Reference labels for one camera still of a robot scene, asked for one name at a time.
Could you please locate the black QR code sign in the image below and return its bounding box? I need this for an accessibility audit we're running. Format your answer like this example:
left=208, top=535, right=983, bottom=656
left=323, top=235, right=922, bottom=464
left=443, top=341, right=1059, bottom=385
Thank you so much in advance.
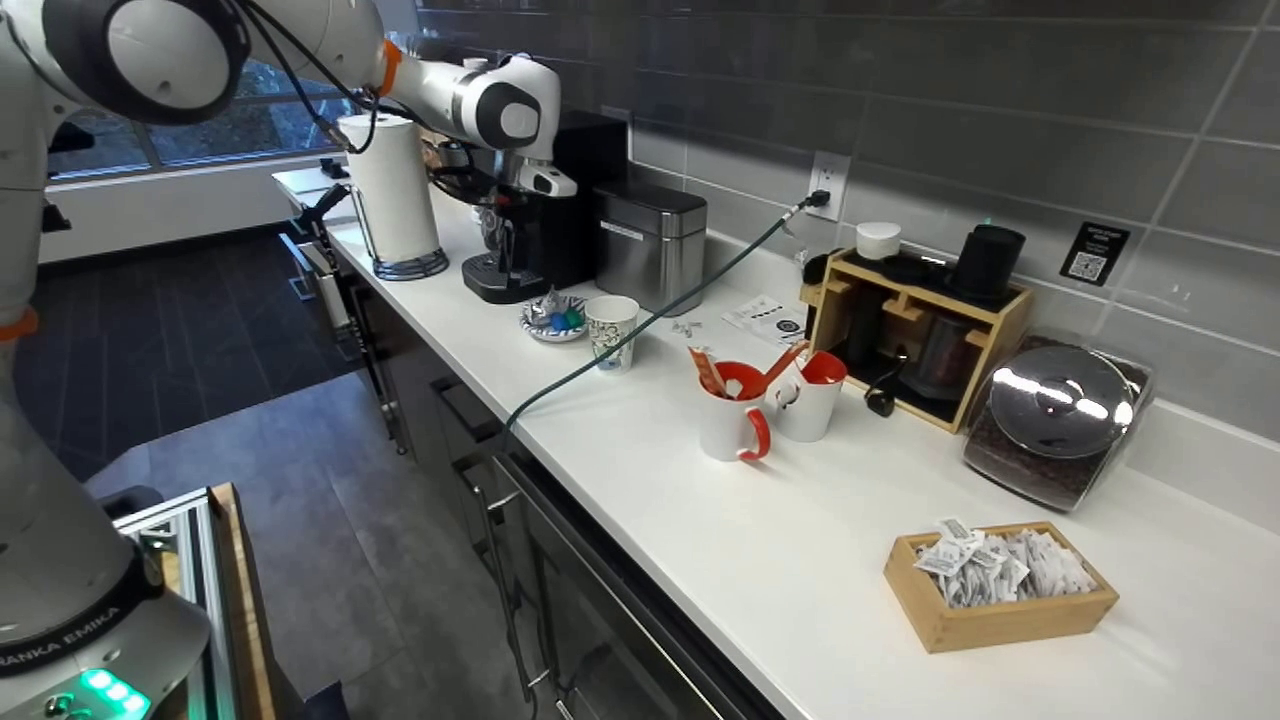
left=1057, top=217, right=1133, bottom=290

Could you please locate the printed paper coffee cup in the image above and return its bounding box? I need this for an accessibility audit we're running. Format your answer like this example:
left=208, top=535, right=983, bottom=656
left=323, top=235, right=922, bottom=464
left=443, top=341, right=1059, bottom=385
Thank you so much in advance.
left=582, top=291, right=646, bottom=375

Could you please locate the stainless dishwasher front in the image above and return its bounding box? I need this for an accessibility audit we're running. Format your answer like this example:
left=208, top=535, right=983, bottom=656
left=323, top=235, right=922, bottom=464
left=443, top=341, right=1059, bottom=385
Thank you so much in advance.
left=482, top=444, right=790, bottom=720

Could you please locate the wooden organizer rack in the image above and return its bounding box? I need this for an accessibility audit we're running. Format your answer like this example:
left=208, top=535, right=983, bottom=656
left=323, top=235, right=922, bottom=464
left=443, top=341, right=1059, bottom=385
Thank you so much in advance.
left=797, top=253, right=1039, bottom=437

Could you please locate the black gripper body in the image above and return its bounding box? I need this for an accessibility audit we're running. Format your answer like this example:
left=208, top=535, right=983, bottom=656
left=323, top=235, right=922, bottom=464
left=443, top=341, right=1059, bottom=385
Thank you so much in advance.
left=472, top=178, right=531, bottom=253

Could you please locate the orange stirrer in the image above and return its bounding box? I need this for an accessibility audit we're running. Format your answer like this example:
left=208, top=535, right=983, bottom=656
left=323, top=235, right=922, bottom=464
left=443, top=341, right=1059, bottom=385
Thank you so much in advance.
left=752, top=337, right=810, bottom=396
left=685, top=345, right=731, bottom=402

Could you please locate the white kettle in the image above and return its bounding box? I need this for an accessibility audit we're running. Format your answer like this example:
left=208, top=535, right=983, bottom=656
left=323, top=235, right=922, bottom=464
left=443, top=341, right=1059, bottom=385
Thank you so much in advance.
left=336, top=110, right=453, bottom=278

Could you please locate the dark power cable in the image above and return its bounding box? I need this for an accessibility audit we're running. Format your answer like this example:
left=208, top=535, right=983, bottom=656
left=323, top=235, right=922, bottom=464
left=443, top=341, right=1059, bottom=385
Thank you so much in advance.
left=453, top=188, right=832, bottom=464

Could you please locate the dark wood cabinet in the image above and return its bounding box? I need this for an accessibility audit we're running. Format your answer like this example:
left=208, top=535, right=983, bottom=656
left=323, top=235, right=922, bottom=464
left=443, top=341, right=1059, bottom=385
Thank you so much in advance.
left=330, top=258, right=534, bottom=632

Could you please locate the silver metal bin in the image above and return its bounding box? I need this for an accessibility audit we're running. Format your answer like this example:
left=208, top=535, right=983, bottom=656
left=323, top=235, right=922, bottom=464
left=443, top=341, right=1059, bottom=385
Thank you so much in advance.
left=591, top=178, right=710, bottom=319

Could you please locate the white wall outlet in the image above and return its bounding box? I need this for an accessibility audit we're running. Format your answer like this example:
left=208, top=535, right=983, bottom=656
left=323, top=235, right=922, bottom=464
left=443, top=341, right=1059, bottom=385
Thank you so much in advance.
left=805, top=147, right=854, bottom=226

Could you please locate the small white cup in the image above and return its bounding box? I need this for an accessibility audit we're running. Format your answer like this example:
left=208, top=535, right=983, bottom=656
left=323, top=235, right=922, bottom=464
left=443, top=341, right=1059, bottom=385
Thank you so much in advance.
left=853, top=217, right=902, bottom=267

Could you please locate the black silver Keurig coffee machine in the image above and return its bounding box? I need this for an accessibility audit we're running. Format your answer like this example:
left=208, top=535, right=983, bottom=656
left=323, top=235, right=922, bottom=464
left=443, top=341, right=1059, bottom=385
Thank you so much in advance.
left=455, top=110, right=634, bottom=309

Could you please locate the wooden board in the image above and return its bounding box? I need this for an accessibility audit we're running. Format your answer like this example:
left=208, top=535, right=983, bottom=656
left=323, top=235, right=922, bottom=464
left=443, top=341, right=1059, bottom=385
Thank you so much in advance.
left=208, top=482, right=283, bottom=720

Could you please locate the white printed paper sheet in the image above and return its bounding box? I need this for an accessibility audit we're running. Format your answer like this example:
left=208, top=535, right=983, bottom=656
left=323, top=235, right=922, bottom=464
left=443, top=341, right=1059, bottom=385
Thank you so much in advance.
left=666, top=291, right=808, bottom=349

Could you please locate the white mug with red inside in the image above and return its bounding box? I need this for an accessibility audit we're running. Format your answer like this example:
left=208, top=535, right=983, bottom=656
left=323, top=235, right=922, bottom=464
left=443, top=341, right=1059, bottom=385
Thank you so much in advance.
left=773, top=349, right=853, bottom=448

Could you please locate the small bowl with colourful items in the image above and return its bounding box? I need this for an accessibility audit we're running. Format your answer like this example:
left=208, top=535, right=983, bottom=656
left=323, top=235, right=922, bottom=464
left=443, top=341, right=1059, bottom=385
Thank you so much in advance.
left=516, top=291, right=601, bottom=349

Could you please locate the white mug with red handle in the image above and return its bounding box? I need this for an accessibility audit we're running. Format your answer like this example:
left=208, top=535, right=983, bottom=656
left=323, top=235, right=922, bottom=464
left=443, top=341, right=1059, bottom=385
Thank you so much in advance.
left=691, top=358, right=779, bottom=468

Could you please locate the wooden packet box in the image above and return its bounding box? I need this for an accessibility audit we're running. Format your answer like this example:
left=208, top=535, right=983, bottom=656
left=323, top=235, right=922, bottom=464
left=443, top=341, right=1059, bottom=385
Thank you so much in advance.
left=880, top=516, right=1124, bottom=656

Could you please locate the black clamp stand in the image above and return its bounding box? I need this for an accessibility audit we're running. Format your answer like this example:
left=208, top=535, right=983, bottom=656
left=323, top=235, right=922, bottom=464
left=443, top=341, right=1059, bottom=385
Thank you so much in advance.
left=276, top=181, right=354, bottom=337

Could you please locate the black canister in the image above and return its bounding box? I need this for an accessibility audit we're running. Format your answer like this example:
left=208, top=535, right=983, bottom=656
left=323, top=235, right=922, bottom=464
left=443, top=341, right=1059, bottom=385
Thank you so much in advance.
left=949, top=220, right=1027, bottom=312

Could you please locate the black paper towel holder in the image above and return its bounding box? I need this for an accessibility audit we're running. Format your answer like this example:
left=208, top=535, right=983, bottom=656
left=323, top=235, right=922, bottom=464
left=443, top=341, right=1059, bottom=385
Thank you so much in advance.
left=370, top=239, right=455, bottom=285

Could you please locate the white sugar packets pile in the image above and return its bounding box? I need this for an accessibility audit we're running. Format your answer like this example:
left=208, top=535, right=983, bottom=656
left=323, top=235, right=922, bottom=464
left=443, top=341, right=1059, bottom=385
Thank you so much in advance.
left=912, top=516, right=1098, bottom=611

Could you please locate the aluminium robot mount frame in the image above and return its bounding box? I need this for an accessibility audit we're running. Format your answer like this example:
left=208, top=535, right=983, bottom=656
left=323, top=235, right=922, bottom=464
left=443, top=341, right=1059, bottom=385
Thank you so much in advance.
left=107, top=483, right=243, bottom=720

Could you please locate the chrome round lid appliance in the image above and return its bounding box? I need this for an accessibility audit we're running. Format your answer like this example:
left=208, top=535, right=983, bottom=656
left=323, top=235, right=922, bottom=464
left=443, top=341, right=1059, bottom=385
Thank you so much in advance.
left=960, top=337, right=1157, bottom=521

